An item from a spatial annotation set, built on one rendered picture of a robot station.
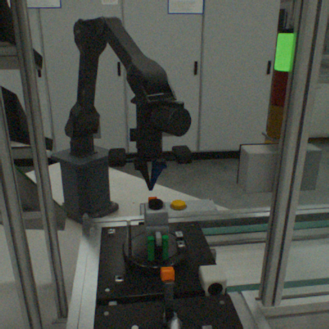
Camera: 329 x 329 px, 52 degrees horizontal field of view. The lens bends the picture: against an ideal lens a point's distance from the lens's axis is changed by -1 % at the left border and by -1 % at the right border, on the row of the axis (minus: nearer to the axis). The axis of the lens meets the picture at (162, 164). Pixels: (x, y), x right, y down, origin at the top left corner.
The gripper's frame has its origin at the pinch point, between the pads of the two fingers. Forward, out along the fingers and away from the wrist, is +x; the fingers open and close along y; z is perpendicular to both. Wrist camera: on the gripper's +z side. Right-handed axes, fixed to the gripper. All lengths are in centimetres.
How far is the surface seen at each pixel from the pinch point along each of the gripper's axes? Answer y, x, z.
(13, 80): 112, 15, 290
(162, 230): -0.8, 4.7, -15.5
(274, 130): -16.7, -17.9, -25.2
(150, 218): 1.5, 2.1, -14.8
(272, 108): -16.4, -20.9, -24.3
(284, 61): -16.8, -27.8, -25.3
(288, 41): -16.9, -30.5, -25.5
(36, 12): 81, -48, 290
